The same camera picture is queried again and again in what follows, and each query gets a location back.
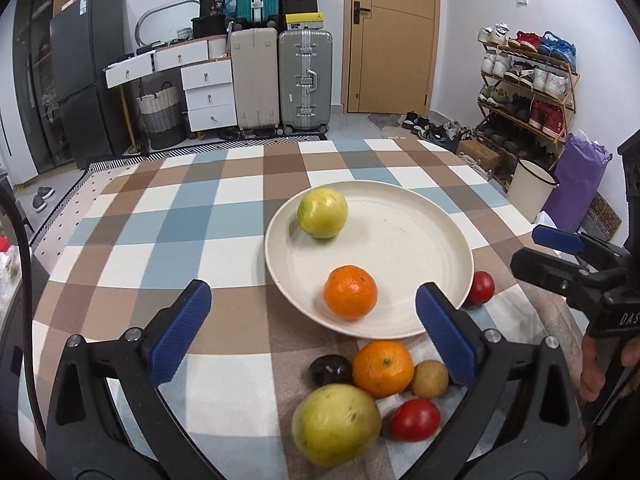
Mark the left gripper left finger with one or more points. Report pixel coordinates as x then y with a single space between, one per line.
107 418

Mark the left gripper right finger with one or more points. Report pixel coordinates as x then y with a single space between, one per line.
518 418

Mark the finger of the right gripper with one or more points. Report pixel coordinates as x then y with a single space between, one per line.
556 275
570 243

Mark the red cherry tomato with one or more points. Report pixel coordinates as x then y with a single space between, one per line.
415 420
482 289

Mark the brown longan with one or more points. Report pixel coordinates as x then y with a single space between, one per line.
430 380

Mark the orange tangerine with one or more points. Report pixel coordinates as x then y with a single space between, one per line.
350 292
383 368

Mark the large yellow-green guava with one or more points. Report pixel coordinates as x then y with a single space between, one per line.
335 424

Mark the dark plum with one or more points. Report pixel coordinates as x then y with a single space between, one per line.
330 369

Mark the person's right hand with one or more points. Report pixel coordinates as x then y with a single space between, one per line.
592 378

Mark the white enamel bucket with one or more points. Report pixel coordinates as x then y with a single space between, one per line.
530 188

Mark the purple bag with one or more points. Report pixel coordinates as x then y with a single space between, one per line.
579 172

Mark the cardboard box on floor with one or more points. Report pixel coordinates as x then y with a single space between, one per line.
485 157

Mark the wooden shoe rack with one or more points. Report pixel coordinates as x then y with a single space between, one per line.
527 102

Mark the cream round plate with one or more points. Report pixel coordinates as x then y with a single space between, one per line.
401 238

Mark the checkered tablecloth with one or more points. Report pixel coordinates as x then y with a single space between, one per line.
155 226

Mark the wooden door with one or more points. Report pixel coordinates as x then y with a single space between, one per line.
389 55

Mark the glass door cabinet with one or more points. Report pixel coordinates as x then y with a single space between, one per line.
34 85

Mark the silver aluminium suitcase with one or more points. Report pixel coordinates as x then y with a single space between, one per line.
305 79

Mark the woven laundry basket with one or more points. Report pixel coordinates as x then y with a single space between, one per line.
161 113

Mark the stacked shoe boxes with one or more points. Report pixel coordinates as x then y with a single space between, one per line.
298 14

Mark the beige suitcase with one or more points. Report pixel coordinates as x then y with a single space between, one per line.
254 59

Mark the white drawer desk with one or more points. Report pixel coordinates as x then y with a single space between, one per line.
201 69

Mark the black refrigerator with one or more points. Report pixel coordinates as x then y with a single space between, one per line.
86 38

